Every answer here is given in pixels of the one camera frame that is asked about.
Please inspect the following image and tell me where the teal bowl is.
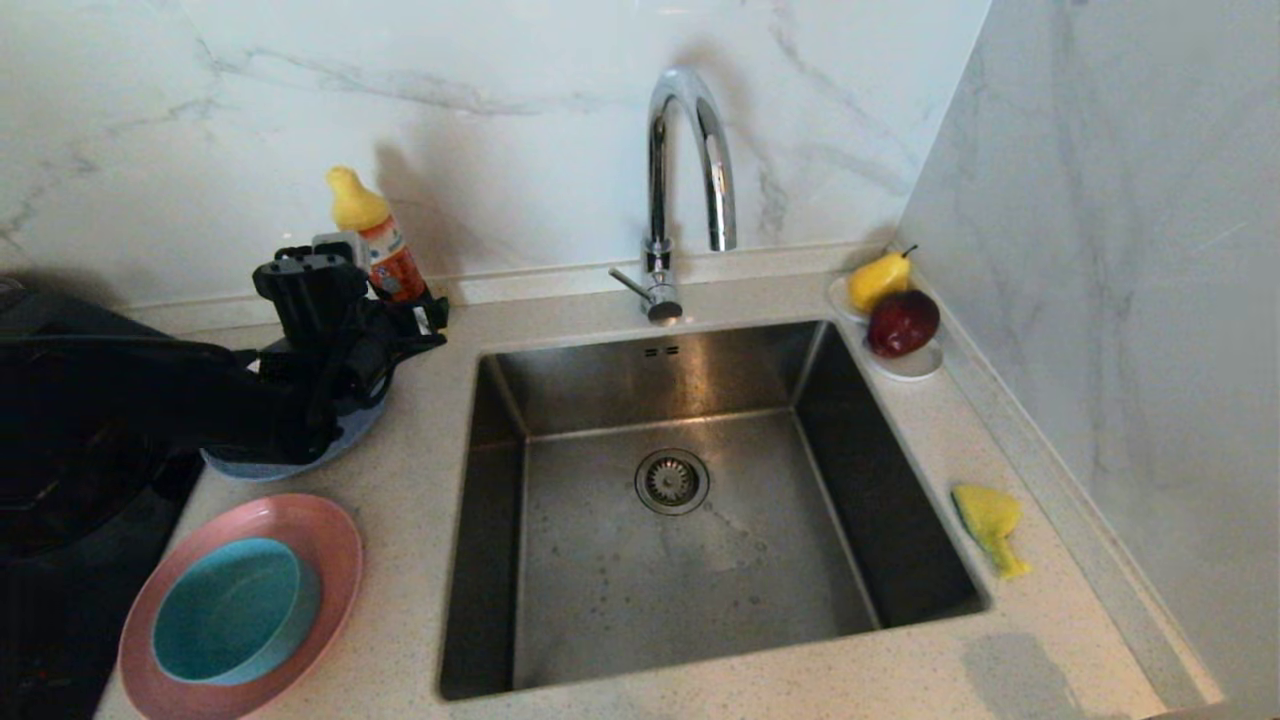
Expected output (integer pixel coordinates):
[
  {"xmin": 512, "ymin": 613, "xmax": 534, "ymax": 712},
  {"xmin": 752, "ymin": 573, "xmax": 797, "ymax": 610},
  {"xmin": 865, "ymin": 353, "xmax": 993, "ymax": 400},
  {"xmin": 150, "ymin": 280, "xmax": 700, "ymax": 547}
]
[{"xmin": 151, "ymin": 538, "xmax": 323, "ymax": 687}]

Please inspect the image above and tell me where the dark red apple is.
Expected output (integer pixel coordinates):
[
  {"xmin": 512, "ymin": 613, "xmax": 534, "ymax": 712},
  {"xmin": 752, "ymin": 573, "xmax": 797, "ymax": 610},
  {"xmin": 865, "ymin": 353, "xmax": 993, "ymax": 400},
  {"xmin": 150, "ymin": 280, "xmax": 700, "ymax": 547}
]
[{"xmin": 866, "ymin": 290, "xmax": 941, "ymax": 359}]

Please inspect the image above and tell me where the stainless steel sink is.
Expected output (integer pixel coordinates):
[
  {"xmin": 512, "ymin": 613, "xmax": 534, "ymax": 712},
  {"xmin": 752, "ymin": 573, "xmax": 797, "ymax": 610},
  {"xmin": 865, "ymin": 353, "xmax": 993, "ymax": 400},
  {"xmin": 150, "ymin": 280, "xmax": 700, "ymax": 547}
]
[{"xmin": 438, "ymin": 320, "xmax": 991, "ymax": 699}]

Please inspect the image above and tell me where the yellow pear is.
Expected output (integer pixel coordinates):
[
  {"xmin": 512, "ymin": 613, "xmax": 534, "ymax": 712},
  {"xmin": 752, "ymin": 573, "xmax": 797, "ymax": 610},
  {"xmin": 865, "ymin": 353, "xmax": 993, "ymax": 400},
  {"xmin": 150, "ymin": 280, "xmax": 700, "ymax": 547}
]
[{"xmin": 848, "ymin": 245, "xmax": 919, "ymax": 315}]

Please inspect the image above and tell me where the pink plate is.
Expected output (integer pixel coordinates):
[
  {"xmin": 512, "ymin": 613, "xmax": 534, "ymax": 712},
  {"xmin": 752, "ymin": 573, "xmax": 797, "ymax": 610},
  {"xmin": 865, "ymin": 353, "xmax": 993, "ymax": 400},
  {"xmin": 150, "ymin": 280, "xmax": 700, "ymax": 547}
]
[{"xmin": 118, "ymin": 493, "xmax": 364, "ymax": 720}]

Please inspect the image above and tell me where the round metal drain strainer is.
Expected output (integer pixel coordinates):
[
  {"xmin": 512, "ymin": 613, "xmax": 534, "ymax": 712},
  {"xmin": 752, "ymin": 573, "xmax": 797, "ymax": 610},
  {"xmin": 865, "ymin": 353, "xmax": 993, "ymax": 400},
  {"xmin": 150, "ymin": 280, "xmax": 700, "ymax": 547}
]
[{"xmin": 635, "ymin": 449, "xmax": 711, "ymax": 517}]

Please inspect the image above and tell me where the chrome gooseneck faucet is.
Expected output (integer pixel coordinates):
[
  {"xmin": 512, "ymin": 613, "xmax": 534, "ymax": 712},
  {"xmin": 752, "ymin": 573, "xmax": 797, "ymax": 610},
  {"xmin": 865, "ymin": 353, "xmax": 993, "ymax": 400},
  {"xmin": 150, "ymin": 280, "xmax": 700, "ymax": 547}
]
[{"xmin": 611, "ymin": 68, "xmax": 738, "ymax": 326}]

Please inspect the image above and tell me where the orange dish soap bottle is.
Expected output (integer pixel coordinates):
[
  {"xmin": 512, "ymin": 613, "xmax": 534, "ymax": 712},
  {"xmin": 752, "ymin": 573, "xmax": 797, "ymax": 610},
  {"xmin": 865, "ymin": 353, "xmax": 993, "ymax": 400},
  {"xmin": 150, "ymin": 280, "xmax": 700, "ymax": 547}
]
[{"xmin": 326, "ymin": 166, "xmax": 449, "ymax": 336}]

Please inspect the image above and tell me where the black induction cooktop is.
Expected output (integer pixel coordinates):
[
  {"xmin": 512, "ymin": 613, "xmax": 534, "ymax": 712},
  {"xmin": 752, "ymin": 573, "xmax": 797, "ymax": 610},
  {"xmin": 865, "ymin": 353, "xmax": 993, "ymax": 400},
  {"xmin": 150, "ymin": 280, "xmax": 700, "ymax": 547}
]
[{"xmin": 0, "ymin": 450, "xmax": 206, "ymax": 720}]

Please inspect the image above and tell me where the yellow green sponge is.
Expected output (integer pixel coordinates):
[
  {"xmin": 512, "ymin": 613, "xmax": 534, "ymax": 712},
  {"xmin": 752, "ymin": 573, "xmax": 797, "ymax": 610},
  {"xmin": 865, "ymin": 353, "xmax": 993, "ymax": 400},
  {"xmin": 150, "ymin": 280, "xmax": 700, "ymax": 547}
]
[{"xmin": 950, "ymin": 484, "xmax": 1031, "ymax": 579}]

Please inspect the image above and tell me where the small white dish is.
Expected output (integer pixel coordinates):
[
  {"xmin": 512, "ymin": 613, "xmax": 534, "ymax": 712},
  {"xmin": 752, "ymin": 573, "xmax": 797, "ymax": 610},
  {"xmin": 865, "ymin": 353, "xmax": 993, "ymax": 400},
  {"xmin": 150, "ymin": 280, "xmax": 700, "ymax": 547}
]
[{"xmin": 827, "ymin": 277, "xmax": 944, "ymax": 382}]

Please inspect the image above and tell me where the blue grey plate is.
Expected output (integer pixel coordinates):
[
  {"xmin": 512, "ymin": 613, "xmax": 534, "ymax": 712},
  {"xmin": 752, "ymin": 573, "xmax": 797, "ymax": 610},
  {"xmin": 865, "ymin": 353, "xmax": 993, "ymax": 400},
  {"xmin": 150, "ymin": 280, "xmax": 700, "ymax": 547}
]
[{"xmin": 200, "ymin": 395, "xmax": 391, "ymax": 483}]

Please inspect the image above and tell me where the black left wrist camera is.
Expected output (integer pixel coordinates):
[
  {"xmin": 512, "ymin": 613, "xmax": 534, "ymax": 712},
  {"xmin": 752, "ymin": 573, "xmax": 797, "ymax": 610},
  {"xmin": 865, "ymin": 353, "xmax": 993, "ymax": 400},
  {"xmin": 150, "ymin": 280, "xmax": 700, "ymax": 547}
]
[{"xmin": 252, "ymin": 233, "xmax": 369, "ymax": 341}]

